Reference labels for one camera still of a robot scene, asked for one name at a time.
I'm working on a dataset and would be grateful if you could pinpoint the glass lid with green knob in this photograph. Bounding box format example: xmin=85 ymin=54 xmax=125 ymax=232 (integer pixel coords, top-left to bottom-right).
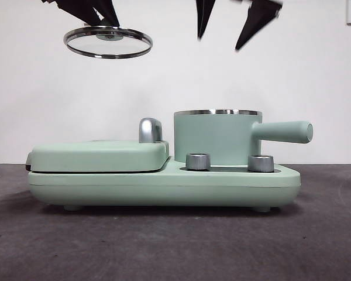
xmin=63 ymin=17 xmax=154 ymax=60

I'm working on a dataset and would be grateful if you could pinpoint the silver control knob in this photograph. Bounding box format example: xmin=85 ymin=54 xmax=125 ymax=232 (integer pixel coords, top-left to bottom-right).
xmin=185 ymin=152 xmax=211 ymax=171
xmin=247 ymin=155 xmax=275 ymax=173

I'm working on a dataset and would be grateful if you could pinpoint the mint green hinged griddle cover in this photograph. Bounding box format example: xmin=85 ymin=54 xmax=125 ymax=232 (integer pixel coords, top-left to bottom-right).
xmin=25 ymin=140 xmax=170 ymax=173

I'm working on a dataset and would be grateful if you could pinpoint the mint green breakfast machine base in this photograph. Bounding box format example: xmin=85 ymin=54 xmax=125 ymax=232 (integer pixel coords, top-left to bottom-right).
xmin=27 ymin=155 xmax=302 ymax=212

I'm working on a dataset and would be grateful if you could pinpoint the mint green pot with handle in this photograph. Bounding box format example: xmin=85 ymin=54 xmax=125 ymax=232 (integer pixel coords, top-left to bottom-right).
xmin=173 ymin=108 xmax=314 ymax=165

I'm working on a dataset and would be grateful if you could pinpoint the chrome griddle cover handle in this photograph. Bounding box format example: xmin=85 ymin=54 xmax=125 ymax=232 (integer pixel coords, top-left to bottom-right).
xmin=138 ymin=117 xmax=164 ymax=144

